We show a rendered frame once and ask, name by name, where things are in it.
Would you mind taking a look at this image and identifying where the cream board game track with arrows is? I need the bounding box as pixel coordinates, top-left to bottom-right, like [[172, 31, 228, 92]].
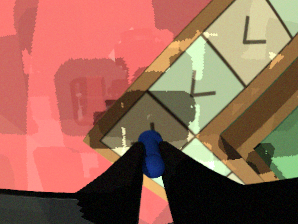
[[100, 0, 298, 185]]

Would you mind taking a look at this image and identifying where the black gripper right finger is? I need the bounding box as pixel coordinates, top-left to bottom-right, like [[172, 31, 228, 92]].
[[160, 141, 298, 224]]

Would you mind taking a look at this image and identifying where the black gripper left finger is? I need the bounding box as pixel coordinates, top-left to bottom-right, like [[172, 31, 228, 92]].
[[0, 141, 144, 224]]

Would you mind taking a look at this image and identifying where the dark blue pawn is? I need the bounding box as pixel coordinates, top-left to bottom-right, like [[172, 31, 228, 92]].
[[138, 131, 165, 179]]

